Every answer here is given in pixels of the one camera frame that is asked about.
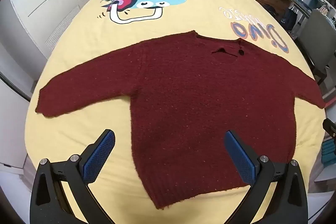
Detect white wardrobe doors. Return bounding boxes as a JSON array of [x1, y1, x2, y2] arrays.
[[0, 0, 116, 102]]

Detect dark bag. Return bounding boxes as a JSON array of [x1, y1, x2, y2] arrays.
[[282, 7, 299, 31]]

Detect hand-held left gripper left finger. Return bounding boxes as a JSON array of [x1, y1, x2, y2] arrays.
[[30, 129, 116, 224]]

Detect grey chair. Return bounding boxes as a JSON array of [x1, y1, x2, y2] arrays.
[[297, 9, 336, 86]]

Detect dark red knitted sweater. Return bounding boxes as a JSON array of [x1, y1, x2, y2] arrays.
[[35, 30, 326, 210]]

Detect yellow printed bed sheet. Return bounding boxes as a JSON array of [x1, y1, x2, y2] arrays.
[[24, 0, 330, 224]]

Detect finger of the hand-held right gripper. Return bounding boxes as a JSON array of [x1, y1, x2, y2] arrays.
[[323, 118, 336, 140]]

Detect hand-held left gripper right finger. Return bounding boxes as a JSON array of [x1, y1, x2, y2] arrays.
[[224, 130, 309, 224]]

